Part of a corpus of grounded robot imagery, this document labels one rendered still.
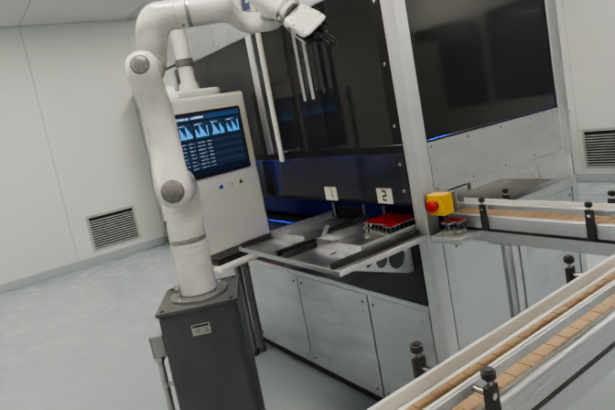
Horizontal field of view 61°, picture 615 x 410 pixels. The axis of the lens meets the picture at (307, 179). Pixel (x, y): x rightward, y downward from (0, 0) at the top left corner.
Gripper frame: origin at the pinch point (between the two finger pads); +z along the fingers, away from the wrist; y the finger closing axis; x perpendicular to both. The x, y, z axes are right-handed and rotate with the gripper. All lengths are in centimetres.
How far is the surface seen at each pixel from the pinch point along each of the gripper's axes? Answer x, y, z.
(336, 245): 49, -38, 35
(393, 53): 15.9, 19.6, 13.1
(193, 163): 85, -40, -44
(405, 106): 23.8, 9.8, 26.8
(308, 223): 93, -27, 14
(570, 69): 364, 371, 71
